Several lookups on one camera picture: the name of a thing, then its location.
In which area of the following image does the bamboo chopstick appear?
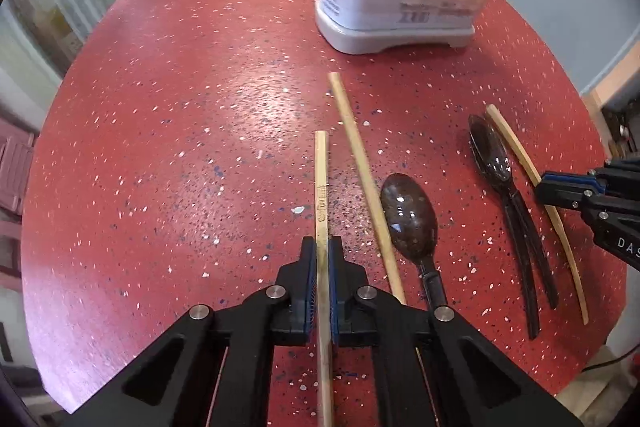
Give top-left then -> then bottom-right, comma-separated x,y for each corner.
328,72 -> 407,305
486,104 -> 589,325
314,130 -> 334,426

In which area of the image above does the pink plastic stool stack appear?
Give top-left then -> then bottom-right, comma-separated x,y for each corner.
0,118 -> 36,293

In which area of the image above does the dark slim spoon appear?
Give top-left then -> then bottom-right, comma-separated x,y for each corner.
468,115 -> 559,340

